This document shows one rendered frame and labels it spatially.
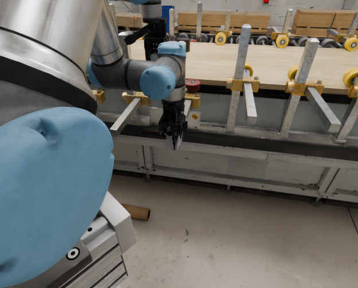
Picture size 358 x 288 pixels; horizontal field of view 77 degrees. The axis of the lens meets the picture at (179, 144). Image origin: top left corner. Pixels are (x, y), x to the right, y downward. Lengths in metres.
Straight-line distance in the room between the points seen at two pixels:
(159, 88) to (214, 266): 1.16
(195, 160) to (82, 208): 1.45
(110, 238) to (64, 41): 0.31
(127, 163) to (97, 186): 1.59
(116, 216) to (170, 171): 1.29
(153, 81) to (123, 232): 0.31
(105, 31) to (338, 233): 1.73
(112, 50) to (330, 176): 1.51
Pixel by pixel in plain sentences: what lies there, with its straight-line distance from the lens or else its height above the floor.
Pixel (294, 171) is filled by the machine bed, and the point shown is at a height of 0.28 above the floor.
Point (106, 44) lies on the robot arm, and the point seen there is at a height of 1.21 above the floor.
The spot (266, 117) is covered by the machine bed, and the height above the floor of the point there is 0.68.
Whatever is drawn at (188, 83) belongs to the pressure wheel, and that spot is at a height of 0.91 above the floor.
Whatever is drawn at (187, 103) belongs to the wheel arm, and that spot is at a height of 0.86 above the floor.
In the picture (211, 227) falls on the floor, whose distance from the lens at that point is 1.59.
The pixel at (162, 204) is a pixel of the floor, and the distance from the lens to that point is 1.68.
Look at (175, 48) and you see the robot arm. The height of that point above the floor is 1.18.
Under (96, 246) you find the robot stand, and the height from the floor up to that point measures 0.98.
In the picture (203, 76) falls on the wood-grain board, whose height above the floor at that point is 0.90.
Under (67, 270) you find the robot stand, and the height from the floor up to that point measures 1.04.
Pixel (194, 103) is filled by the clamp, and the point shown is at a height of 0.85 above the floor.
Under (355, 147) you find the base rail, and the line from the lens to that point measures 1.30.
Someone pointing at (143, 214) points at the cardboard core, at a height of 0.07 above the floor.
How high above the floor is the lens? 1.32
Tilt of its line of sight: 37 degrees down
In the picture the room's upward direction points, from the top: straight up
